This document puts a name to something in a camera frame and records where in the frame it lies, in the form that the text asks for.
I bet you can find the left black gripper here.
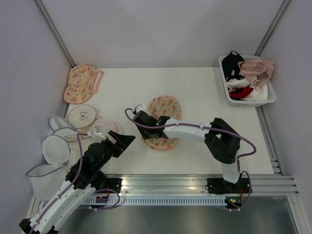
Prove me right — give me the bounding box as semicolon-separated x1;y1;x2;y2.
94;130;135;172

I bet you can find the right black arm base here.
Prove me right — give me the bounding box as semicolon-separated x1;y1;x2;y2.
205;178;230;195

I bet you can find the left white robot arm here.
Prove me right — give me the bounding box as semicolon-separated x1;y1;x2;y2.
19;131;135;234

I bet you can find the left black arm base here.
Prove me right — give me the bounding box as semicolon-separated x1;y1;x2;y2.
97;178;122;195

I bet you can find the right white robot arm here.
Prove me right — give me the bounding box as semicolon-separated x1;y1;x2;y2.
131;110;251;193

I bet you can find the cream laundry bag in pile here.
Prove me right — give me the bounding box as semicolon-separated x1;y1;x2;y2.
68;135;94;168

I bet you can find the white mesh round bag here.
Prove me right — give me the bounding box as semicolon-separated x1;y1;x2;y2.
42;135;70;164

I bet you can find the white mesh bag grey trim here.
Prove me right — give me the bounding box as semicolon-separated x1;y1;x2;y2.
48;115;76;133

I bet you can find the white bra in basket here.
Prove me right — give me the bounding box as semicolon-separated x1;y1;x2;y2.
226;78;251;90

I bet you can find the red bra in basket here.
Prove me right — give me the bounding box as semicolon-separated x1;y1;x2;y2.
228;86;254;100

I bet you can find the black bra in basket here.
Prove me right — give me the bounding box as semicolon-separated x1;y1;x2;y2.
221;51;245;81

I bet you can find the pink bra in basket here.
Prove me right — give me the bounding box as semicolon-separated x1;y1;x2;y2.
238;59;274;89

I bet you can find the white plastic basket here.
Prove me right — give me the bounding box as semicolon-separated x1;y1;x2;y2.
218;55;276;107

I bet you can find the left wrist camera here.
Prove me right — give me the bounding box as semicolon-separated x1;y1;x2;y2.
92;125;107;143

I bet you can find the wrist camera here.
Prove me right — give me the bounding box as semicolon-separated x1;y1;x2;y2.
132;104;148;115
92;125;107;143

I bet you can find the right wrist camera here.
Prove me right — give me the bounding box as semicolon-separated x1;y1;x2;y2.
132;104;148;115

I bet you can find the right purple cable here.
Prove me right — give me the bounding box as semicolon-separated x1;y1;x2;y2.
124;108;257;193

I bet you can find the purple cable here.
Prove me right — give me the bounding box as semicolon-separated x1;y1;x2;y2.
124;108;257;193
29;133;95;234

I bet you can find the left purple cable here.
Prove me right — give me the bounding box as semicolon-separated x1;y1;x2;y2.
29;133;95;234

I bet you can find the white slotted cable duct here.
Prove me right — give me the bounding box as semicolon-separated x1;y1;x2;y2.
81;195;227;207

